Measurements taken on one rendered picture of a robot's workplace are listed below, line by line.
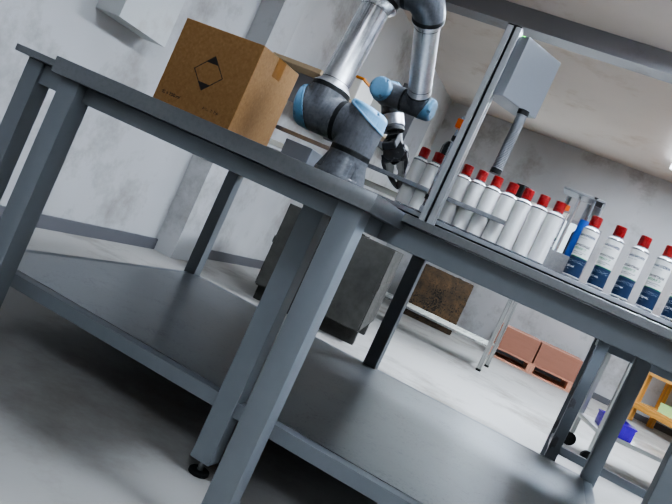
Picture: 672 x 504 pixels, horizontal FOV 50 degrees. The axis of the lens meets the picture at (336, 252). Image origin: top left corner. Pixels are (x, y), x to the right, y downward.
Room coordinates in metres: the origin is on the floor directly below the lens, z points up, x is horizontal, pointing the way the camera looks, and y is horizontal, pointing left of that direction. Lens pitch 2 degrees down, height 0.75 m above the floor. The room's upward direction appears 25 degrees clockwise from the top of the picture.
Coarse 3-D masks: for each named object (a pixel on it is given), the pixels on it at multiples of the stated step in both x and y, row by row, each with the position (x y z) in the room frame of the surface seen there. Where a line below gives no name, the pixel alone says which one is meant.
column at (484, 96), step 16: (512, 32) 2.18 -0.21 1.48; (512, 48) 2.16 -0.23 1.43; (496, 64) 2.18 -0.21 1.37; (496, 80) 2.16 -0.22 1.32; (480, 96) 2.17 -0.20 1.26; (480, 112) 2.16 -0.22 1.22; (464, 128) 2.17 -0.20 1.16; (464, 144) 2.16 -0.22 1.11; (448, 160) 2.17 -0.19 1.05; (464, 160) 2.20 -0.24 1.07; (448, 176) 2.17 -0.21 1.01; (432, 192) 2.17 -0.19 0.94; (448, 192) 2.19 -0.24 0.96; (432, 208) 2.18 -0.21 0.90; (432, 224) 2.17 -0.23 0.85
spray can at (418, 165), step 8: (424, 152) 2.36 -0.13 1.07; (416, 160) 2.35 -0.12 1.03; (424, 160) 2.35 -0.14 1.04; (416, 168) 2.35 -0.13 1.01; (424, 168) 2.36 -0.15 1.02; (408, 176) 2.35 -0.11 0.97; (416, 176) 2.35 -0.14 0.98; (400, 192) 2.36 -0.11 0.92; (408, 192) 2.35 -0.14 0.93; (400, 200) 2.35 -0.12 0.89; (408, 200) 2.35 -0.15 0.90
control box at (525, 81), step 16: (528, 48) 2.14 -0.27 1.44; (512, 64) 2.15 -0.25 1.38; (528, 64) 2.16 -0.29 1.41; (544, 64) 2.20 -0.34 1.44; (560, 64) 2.24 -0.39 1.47; (512, 80) 2.14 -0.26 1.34; (528, 80) 2.18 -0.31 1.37; (544, 80) 2.21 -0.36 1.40; (496, 96) 2.18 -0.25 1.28; (512, 96) 2.16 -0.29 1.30; (528, 96) 2.19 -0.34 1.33; (544, 96) 2.23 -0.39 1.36; (512, 112) 2.28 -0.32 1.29
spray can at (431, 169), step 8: (432, 160) 2.34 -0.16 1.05; (440, 160) 2.34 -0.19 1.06; (432, 168) 2.33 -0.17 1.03; (424, 176) 2.33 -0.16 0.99; (432, 176) 2.33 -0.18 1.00; (424, 184) 2.33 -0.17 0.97; (416, 192) 2.33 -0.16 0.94; (424, 192) 2.33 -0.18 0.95; (416, 200) 2.33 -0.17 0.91; (416, 208) 2.32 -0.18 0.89
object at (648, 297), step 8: (664, 256) 2.11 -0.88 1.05; (656, 264) 2.11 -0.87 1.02; (664, 264) 2.09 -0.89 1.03; (656, 272) 2.10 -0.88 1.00; (664, 272) 2.09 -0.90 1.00; (648, 280) 2.11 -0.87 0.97; (656, 280) 2.09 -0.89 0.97; (664, 280) 2.09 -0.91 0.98; (648, 288) 2.10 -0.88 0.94; (656, 288) 2.09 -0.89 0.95; (640, 296) 2.11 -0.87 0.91; (648, 296) 2.09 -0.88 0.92; (656, 296) 2.09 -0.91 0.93; (640, 304) 2.10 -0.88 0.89; (648, 304) 2.09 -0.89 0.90
